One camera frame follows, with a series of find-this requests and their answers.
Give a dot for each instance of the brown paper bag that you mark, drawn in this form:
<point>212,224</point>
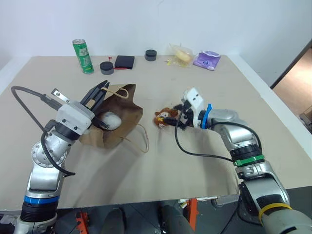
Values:
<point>126,107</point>

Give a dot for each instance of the clear bag with bread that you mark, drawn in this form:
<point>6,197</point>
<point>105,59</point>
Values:
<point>181,56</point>

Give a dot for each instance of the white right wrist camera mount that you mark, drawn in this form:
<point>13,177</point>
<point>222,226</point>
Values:
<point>195,97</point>

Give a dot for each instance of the orange metal frame post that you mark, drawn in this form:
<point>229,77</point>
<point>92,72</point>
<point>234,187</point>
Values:
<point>192,212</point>
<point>82,220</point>

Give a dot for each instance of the white plush toy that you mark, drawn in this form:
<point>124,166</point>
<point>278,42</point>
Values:
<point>112,120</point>

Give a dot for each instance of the brown plush toy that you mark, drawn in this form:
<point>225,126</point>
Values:
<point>165,114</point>

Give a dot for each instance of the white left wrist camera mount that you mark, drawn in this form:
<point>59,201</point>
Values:
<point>73,117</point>

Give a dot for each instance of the small yellow bits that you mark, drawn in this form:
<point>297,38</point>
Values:
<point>168,61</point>

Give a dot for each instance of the black flat square box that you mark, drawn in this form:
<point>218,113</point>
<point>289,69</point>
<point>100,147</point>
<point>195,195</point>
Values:
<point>125,61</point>

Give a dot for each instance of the beige table cover sheet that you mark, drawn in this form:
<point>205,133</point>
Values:
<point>170,161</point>

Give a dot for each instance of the green drink can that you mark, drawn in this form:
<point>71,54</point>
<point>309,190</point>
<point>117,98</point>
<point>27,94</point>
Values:
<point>83,57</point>

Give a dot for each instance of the black round puck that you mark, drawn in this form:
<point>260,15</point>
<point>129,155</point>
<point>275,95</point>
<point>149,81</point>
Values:
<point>106,67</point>
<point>150,55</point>

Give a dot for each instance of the silver metal bracket strip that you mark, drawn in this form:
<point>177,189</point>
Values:
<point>60,96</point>

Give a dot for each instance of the grey box on floor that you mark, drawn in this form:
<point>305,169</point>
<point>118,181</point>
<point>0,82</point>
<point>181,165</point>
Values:
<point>306,117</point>

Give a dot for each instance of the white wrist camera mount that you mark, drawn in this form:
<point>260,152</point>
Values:
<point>73,117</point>
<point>195,97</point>

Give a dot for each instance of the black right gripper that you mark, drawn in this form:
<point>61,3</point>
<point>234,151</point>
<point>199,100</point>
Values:
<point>187,118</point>

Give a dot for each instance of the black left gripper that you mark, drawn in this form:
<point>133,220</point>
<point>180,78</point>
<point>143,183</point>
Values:
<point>98,123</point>

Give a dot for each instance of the purple plastic pouch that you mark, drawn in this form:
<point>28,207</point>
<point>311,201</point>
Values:
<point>207,60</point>

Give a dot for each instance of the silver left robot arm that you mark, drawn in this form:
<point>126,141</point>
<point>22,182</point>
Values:
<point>41,180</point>

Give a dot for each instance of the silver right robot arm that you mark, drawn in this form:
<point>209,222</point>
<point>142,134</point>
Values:
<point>268,175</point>

